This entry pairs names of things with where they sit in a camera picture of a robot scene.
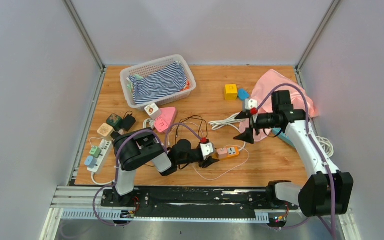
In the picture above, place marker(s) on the green plug adapter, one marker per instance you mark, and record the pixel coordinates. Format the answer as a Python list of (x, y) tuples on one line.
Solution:
[(95, 151)]

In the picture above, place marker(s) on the pink USB charger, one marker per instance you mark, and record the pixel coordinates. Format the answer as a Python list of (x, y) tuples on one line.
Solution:
[(222, 153)]

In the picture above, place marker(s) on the orange USB power strip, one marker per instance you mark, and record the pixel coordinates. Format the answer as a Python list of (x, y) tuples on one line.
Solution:
[(233, 151)]

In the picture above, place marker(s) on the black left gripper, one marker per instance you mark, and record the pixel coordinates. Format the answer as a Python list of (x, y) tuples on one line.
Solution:
[(204, 163)]

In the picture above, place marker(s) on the black power adapter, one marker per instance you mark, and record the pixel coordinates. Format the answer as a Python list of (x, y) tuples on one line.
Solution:
[(128, 122)]

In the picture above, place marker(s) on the white plastic basket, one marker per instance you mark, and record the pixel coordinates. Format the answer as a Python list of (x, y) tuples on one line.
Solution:
[(150, 67)]

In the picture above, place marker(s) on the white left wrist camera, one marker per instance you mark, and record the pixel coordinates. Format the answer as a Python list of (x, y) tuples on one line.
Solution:
[(207, 149)]

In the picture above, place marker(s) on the white power strip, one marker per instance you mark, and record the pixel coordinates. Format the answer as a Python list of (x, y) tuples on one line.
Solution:
[(107, 148)]

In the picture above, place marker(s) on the light blue plug adapter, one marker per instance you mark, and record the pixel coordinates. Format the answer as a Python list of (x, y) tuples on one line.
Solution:
[(90, 161)]

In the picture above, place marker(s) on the pink triangular socket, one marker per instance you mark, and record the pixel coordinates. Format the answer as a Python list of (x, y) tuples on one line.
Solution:
[(167, 118)]

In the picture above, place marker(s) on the white tiger cube socket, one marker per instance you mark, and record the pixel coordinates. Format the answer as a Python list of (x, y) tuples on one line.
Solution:
[(153, 111)]

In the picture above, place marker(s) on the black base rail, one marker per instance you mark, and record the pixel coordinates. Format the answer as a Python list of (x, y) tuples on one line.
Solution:
[(195, 202)]

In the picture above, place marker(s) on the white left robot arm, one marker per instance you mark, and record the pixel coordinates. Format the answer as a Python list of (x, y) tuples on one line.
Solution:
[(136, 149)]

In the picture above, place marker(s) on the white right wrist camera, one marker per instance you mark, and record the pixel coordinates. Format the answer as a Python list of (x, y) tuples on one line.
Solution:
[(249, 104)]

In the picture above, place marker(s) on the pink cloth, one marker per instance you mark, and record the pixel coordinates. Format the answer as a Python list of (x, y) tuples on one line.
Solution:
[(281, 102)]

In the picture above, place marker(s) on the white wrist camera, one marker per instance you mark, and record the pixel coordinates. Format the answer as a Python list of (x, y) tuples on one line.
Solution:
[(249, 104), (207, 149)]

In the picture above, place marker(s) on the blue striped cloth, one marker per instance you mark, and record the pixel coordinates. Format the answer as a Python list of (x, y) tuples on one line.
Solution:
[(170, 80)]

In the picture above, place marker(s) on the beige cube socket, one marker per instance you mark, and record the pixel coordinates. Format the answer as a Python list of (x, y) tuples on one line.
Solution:
[(105, 131)]

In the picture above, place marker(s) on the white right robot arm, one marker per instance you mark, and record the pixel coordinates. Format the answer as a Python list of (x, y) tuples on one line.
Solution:
[(327, 191)]

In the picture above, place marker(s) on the teal USB power strip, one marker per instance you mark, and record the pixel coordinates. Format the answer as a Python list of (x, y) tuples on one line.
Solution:
[(281, 135)]

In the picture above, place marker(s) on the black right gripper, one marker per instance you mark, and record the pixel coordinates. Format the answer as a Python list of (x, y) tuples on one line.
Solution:
[(247, 136)]

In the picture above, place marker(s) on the dark green cube socket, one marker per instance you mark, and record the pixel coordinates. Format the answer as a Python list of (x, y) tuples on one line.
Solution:
[(115, 121)]

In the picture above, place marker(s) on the yellow cube socket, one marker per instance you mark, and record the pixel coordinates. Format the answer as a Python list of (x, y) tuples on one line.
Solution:
[(230, 92)]

